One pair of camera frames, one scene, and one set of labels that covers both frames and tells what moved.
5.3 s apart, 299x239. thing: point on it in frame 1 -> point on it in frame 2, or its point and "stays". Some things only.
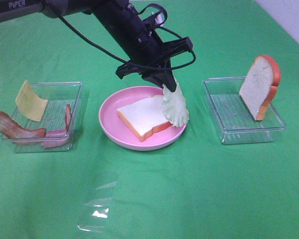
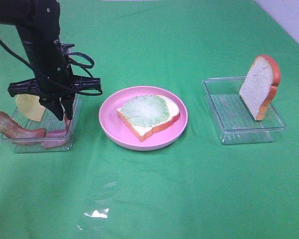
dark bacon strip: (6, 126) stays
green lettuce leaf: (174, 106) -> (145, 110)
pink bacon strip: (55, 138) stays
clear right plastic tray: (236, 124) stays
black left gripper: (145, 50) -> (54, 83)
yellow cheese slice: (31, 103) stays
